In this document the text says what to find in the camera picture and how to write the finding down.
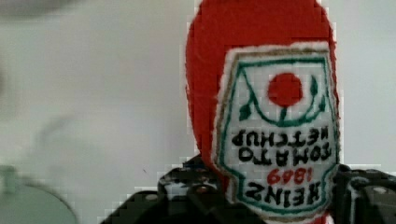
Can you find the red plush ketchup bottle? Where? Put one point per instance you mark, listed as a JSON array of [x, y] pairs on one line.
[[261, 88]]

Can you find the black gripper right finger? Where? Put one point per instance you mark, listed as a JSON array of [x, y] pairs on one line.
[[363, 197]]

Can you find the green toy pot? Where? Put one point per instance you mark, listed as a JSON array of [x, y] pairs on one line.
[[22, 203]]

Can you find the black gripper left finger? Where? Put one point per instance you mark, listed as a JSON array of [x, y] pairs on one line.
[[190, 194]]

